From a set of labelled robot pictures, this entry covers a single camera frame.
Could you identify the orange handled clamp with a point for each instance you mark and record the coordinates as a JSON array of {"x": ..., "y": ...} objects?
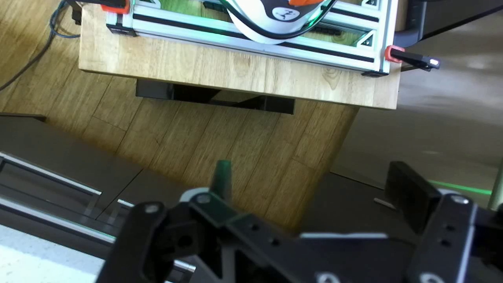
[{"x": 400, "y": 56}]

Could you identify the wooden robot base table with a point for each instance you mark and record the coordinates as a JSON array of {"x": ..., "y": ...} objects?
[{"x": 190, "y": 64}]

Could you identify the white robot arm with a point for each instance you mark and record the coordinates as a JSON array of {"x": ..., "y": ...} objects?
[{"x": 278, "y": 21}]

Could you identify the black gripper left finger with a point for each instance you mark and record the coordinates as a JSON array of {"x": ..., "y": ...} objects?
[{"x": 213, "y": 202}]

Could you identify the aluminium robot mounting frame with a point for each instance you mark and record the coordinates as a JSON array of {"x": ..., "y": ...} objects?
[{"x": 344, "y": 34}]

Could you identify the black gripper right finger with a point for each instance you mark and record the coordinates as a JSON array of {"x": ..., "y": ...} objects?
[{"x": 424, "y": 208}]

